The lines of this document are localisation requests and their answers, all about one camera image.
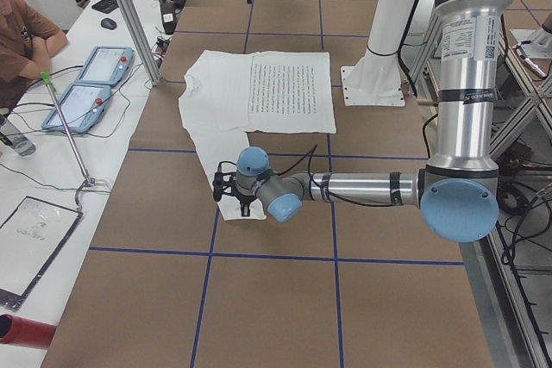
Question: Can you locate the lower blue teach pendant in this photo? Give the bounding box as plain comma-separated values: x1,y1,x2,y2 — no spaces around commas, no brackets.
58,83,111,134

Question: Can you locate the blue teach pendant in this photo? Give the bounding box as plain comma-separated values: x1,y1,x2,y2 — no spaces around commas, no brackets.
76,46,135,87
58,83,111,134

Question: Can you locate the white pedestal column with base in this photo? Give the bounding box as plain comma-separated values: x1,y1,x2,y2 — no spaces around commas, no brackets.
341,0,416,107

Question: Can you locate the clear water bottle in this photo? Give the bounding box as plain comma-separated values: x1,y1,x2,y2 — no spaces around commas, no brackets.
0,115,36,157

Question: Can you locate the green handled reach grabber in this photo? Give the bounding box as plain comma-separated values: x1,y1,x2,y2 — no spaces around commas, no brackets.
41,72,113,212

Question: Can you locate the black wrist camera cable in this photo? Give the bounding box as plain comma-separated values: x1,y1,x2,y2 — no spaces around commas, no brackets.
256,143,342,203

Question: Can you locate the upper orange black connector box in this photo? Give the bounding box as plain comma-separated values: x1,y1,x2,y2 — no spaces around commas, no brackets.
156,36,170,53

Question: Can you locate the person in brown shirt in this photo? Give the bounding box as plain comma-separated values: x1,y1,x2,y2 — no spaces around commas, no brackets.
1,0,68,114

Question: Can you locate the red cylinder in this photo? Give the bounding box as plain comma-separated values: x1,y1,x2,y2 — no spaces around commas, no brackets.
1,314,57,350

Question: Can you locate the black computer mouse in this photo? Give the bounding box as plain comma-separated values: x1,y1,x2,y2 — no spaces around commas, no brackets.
100,17,117,30

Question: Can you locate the upper blue teach pendant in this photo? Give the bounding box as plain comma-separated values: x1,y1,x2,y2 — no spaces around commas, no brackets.
76,46,135,87

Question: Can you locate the aluminium frame post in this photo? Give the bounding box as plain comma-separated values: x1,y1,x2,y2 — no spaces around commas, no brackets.
117,0,161,86

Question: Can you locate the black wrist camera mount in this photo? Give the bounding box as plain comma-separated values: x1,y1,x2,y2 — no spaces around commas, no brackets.
212,161,237,203

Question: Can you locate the white long-sleeve printed shirt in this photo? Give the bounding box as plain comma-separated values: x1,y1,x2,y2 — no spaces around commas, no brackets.
178,49,337,223

